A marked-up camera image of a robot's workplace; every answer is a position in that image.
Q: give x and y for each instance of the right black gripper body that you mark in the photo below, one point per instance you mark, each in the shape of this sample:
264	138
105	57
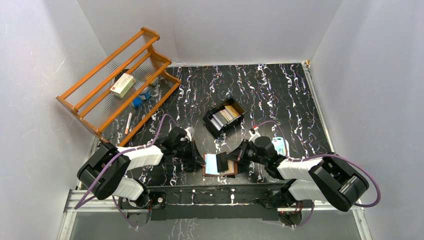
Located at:
252	154

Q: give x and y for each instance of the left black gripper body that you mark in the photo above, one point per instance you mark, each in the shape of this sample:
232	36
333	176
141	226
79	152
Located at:
193	156

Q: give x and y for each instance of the brown leather card holder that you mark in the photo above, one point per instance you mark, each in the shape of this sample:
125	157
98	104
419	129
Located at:
210	168

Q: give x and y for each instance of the black card tray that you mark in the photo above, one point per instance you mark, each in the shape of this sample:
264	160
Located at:
211	125

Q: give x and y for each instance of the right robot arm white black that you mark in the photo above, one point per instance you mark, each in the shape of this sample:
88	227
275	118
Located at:
325	178

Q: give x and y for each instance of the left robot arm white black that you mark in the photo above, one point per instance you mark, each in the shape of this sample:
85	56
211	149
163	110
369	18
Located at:
104	173

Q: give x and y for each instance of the silver card in tray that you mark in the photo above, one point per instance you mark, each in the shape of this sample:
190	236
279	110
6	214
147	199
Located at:
220	119

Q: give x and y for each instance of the white card in tray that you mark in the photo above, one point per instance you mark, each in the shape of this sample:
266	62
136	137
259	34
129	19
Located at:
232	111

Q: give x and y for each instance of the pink white pen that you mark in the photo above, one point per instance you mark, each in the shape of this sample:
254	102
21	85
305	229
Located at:
128	123

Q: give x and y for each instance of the blue small block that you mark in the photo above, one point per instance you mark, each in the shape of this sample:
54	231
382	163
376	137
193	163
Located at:
136	102

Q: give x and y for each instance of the blue small bottle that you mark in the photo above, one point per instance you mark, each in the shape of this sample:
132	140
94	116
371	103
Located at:
145	94

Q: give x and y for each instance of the orange wooden rack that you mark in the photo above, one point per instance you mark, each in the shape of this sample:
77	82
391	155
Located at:
91	101

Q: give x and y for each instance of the white red small box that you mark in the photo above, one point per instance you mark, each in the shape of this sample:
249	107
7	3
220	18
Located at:
122	85

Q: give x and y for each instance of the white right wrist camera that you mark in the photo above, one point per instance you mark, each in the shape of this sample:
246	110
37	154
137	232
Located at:
254	133

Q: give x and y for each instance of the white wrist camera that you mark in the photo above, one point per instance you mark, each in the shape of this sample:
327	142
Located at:
254	133
189	132

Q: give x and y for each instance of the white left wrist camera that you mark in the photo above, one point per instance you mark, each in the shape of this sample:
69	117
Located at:
189	132

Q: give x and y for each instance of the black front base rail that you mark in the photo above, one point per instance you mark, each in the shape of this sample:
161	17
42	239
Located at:
230	201

